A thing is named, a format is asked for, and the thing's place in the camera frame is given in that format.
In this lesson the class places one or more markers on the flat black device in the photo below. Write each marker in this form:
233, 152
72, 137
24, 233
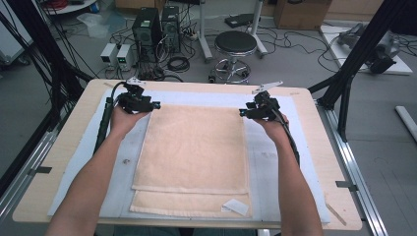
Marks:
238, 20

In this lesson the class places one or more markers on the white base board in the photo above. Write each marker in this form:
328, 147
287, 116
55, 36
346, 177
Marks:
334, 49

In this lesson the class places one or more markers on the person's right hand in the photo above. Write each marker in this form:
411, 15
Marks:
275, 129

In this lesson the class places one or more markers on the aluminium rail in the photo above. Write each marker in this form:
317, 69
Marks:
357, 183
23, 177

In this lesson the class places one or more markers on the peach towel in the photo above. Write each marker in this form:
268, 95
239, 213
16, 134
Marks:
193, 150

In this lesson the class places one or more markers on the white stand leg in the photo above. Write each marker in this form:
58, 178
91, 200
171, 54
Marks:
204, 36
257, 29

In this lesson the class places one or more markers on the clear plastic bag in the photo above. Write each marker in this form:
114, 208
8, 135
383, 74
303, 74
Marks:
98, 24

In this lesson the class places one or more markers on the large black computer tower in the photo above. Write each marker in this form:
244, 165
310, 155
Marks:
146, 32

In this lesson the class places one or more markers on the white tube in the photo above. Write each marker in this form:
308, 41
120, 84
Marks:
408, 123

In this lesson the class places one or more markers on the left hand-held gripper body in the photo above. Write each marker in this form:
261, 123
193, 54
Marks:
136, 101

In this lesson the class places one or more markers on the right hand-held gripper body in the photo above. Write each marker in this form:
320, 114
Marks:
268, 106

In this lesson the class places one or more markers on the white power supply box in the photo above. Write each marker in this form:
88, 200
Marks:
125, 56
108, 54

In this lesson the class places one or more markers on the black metal frame post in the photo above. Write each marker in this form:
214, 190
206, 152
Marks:
360, 49
39, 42

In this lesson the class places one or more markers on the black round stool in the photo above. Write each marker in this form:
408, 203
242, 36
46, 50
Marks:
235, 42

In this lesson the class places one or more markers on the thin wooden strip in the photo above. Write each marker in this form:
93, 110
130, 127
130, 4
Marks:
336, 214

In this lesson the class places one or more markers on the grey machine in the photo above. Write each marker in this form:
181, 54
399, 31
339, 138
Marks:
388, 47

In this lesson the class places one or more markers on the cardboard box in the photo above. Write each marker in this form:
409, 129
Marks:
301, 14

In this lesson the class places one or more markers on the white round table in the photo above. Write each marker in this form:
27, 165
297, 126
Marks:
72, 8

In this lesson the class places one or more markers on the grey tape piece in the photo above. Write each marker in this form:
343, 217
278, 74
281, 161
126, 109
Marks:
345, 185
41, 169

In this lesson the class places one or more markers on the white gridded mat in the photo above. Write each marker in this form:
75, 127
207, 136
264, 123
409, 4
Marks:
265, 164

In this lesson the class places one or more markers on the slim black computer tower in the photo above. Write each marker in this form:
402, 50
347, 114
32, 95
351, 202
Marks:
170, 29

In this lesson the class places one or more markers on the person's left hand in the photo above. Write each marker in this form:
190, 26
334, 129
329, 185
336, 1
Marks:
124, 121

